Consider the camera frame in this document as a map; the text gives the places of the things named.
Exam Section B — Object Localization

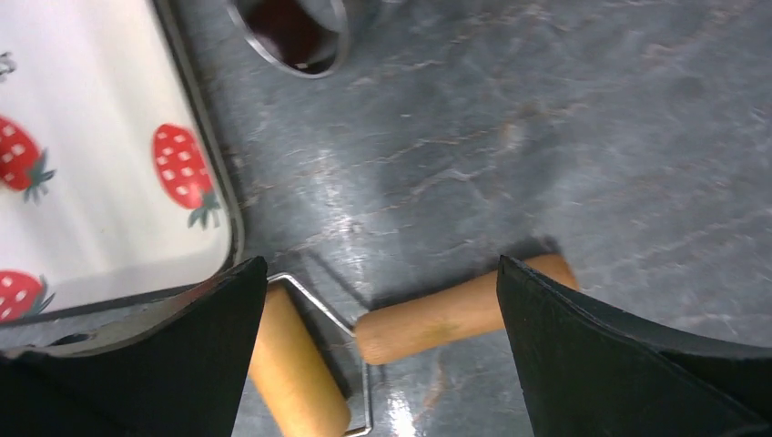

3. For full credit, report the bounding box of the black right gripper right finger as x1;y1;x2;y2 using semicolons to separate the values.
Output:
496;257;771;436

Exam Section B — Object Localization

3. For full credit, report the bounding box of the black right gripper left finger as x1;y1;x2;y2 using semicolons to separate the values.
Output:
1;257;268;436

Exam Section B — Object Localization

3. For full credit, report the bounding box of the wooden dough roller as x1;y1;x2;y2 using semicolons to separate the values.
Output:
248;253;580;437

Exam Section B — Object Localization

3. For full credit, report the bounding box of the strawberry print enamel tray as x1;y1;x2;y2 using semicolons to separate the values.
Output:
1;1;244;325

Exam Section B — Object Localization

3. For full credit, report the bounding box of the metal ring cutter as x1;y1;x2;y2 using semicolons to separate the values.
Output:
227;0;354;79

